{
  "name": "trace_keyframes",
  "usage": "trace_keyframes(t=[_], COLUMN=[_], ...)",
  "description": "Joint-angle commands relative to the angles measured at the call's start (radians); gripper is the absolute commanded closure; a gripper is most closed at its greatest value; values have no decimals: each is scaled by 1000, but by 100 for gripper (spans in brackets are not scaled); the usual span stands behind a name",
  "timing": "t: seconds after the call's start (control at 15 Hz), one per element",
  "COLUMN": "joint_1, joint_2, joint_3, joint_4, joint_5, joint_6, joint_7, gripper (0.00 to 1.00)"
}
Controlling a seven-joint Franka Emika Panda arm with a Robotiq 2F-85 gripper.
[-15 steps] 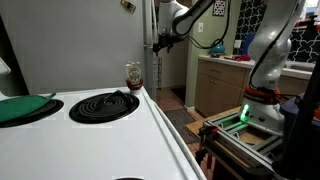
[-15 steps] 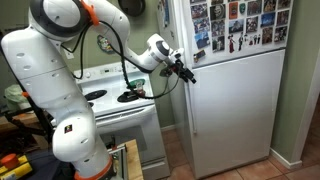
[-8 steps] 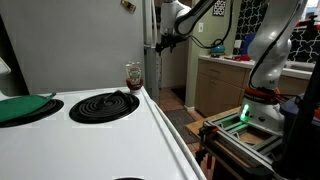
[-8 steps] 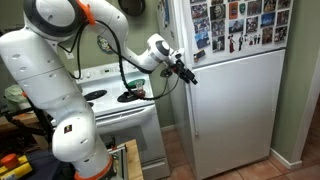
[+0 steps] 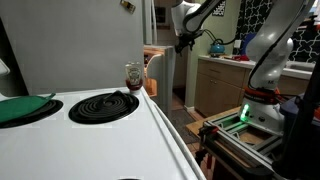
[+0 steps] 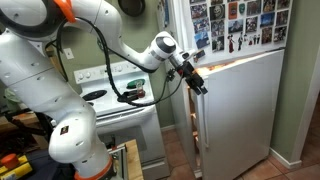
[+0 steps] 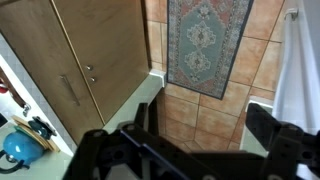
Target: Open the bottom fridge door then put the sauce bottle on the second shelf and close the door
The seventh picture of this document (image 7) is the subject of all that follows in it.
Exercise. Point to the patterned teal rug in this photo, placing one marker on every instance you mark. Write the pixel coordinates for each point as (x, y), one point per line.
(203, 40)

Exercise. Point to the wooden kitchen cabinet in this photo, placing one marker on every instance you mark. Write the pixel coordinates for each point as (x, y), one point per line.
(110, 40)

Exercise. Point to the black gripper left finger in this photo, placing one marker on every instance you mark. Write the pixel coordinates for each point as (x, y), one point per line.
(141, 116)

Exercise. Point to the small red kitchen item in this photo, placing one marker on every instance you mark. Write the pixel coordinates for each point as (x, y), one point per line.
(3, 88)

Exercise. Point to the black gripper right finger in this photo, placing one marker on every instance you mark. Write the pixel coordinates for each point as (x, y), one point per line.
(263, 123)

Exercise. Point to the black trivet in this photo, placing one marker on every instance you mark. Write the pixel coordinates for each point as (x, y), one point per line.
(41, 128)

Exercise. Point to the round cabinet knob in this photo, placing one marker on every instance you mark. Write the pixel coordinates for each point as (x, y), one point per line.
(92, 80)
(89, 68)

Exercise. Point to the round wooden board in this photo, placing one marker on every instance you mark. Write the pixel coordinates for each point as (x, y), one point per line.
(50, 145)

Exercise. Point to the teal kettle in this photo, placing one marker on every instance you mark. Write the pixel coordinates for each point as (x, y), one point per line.
(21, 148)

